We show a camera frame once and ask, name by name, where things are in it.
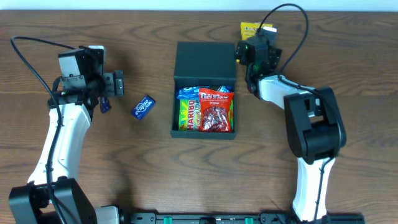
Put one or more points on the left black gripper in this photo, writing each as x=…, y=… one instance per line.
x=118, y=83

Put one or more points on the blue Eclipse mint tin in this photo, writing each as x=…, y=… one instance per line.
x=143, y=107

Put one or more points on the Haribo gummy worms bag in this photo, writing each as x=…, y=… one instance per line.
x=189, y=118

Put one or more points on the dark green open box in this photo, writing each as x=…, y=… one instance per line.
x=202, y=64

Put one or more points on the yellow snack bag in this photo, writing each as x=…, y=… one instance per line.
x=248, y=29

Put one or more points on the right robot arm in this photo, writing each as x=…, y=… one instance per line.
x=315, y=132

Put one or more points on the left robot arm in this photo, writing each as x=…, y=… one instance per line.
x=52, y=193

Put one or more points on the red snack bag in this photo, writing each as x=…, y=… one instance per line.
x=216, y=110

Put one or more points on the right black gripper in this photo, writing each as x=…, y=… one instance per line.
x=259, y=40

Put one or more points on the blue Oreo cookie pack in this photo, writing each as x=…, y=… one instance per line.
x=192, y=93

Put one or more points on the dark blue candy bar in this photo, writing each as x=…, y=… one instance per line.
x=104, y=104

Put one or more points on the black mounting rail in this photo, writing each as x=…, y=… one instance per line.
x=264, y=218

